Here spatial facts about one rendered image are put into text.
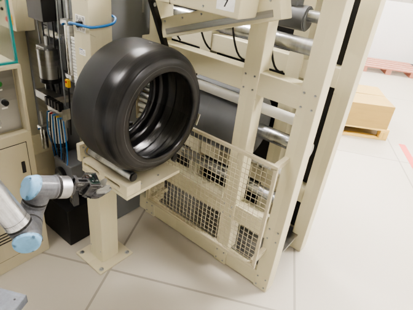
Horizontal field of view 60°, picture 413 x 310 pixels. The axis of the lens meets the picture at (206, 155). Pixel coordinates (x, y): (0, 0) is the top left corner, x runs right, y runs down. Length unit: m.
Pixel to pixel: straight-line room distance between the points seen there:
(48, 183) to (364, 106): 3.98
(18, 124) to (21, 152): 0.15
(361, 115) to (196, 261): 3.03
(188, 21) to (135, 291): 1.60
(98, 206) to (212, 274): 0.88
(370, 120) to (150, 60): 3.73
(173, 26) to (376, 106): 3.36
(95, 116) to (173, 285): 1.31
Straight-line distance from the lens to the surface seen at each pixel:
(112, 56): 1.56
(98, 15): 1.81
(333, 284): 2.71
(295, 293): 2.55
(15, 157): 2.22
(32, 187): 1.42
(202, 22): 1.80
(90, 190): 1.56
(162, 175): 1.91
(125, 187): 1.73
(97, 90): 1.51
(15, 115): 2.19
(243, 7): 1.53
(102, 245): 2.45
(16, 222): 1.35
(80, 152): 1.93
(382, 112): 4.89
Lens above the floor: 1.87
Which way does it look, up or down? 30 degrees down
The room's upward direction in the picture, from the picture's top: 7 degrees clockwise
